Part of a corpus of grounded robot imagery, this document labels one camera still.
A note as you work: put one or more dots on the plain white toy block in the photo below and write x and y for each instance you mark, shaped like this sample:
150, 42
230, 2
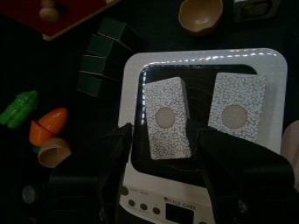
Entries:
257, 9

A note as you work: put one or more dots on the orange carrot tip piece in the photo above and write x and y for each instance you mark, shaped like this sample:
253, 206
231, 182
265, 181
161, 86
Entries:
55, 120

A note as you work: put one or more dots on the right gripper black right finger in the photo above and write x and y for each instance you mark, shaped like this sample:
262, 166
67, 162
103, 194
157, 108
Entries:
249, 180

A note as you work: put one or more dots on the orange carrot middle piece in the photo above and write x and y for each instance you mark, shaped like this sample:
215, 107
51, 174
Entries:
39, 135

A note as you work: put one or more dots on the dark green seaweed strip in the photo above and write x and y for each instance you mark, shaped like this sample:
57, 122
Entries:
101, 61

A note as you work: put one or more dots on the white kitchen scale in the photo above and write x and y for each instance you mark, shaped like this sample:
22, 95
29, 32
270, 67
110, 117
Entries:
202, 58

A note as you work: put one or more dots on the brown wooden bowl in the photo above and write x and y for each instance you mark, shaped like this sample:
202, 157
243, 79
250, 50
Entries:
201, 16

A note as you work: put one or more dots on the red wooden drawer box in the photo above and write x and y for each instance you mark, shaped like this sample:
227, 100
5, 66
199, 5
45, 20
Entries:
74, 14

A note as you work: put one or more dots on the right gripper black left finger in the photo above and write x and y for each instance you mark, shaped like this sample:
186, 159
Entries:
90, 180

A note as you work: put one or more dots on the dark round cup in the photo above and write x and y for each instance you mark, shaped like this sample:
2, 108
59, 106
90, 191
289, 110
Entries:
30, 194

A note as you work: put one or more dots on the green toy vegetable top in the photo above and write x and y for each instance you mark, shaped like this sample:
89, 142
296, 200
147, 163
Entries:
19, 109

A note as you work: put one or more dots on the speckled white rice block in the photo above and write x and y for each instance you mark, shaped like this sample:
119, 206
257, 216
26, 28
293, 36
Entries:
167, 96
238, 93

